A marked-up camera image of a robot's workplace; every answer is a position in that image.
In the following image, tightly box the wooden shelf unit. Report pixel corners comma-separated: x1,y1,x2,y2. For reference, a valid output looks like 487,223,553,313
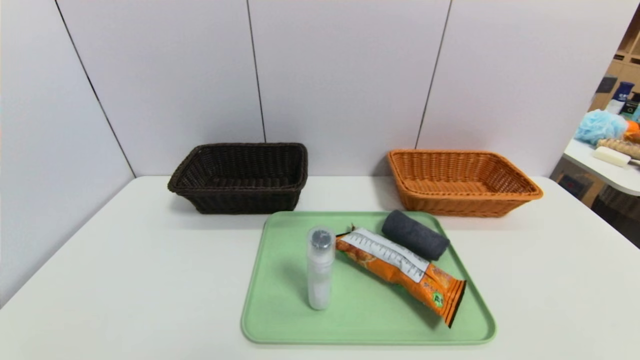
590,5,640,112

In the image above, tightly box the white soap bar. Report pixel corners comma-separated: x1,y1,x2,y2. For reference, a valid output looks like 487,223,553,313
593,146,633,168

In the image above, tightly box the orange wicker basket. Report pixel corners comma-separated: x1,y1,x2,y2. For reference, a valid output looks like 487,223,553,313
387,149,544,218

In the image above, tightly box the orange snack packet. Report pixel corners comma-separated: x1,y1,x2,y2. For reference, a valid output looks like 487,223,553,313
335,225,467,329

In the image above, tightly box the light blue bath loofah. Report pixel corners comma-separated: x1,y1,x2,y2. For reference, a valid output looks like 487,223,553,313
574,109,630,146

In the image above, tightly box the white side table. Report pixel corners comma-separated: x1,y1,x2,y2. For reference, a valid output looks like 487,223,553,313
563,138,640,197

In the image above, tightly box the white bottle with blue cap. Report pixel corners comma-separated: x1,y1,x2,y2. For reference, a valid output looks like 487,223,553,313
606,81,635,116

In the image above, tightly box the woven beige brush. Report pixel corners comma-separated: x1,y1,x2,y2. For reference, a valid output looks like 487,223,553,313
597,138,640,160

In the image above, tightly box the translucent white plastic bottle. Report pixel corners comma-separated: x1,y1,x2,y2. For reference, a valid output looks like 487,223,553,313
306,226,336,311

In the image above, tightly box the dark grey towel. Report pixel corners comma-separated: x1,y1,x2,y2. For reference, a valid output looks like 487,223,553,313
381,210,451,262

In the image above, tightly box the light green plastic tray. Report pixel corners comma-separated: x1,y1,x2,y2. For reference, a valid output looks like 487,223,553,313
241,210,497,346

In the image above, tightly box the dark brown wicker basket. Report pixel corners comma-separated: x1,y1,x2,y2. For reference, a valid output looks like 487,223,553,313
167,142,309,215

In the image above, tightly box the dark box with green label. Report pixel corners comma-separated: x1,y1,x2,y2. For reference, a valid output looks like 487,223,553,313
621,92,640,121

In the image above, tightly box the black bag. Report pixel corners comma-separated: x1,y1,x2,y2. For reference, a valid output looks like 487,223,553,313
592,185,640,248

